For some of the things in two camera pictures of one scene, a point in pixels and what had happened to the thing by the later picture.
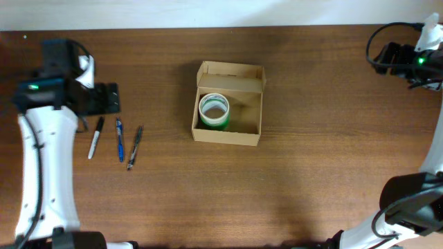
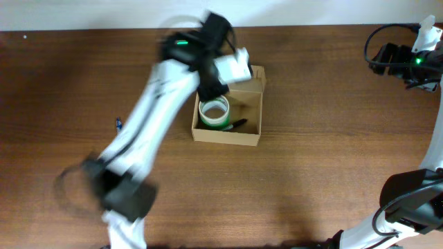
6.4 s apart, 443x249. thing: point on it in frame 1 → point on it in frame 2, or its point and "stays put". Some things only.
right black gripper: x=392 y=58 stays put
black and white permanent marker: x=95 y=137 → x=238 y=122
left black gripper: x=111 y=97 → x=211 y=89
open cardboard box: x=243 y=86 stays put
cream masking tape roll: x=214 y=100 stays put
